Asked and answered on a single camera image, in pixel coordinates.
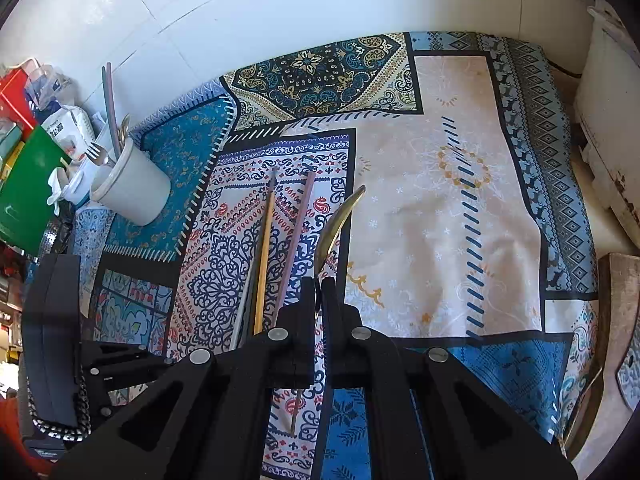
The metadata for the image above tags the mauve chopstick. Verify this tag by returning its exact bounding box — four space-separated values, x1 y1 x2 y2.
274 172 317 321
101 62 123 158

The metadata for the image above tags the person's left forearm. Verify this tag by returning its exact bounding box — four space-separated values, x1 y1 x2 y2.
0 400 32 480

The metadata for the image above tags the silver fork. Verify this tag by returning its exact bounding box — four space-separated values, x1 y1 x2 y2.
82 142 113 167

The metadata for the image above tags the yellow chopstick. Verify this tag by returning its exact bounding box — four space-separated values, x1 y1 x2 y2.
252 180 277 336

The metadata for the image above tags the white chopstick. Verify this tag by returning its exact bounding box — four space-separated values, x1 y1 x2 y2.
230 270 256 351

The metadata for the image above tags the small white container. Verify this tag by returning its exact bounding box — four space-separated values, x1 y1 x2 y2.
47 167 96 206

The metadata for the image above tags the gold spoon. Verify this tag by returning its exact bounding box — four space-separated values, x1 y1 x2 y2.
289 185 367 436
116 114 132 153

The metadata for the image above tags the green box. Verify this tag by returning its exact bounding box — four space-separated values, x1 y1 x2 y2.
0 125 73 256

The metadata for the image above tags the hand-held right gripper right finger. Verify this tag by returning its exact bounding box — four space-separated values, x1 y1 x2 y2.
321 277 579 480

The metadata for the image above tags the white rice cooker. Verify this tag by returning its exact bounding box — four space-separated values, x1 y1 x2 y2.
572 5 640 251

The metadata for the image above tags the patterned table mat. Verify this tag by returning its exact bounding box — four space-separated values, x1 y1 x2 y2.
72 31 601 480

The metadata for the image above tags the white cup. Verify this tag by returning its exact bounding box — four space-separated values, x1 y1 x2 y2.
90 136 172 227

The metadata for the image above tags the white printed bag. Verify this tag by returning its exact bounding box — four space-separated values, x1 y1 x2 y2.
25 65 96 161

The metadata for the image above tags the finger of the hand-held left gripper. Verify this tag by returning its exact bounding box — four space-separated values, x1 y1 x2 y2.
43 254 171 418
20 259 46 427

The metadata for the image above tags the green chopstick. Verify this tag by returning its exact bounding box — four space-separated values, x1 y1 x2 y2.
247 260 262 338

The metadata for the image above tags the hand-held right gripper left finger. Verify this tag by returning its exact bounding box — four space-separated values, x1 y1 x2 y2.
50 277 319 480

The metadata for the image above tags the red tin box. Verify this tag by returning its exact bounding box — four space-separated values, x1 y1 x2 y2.
0 67 38 128

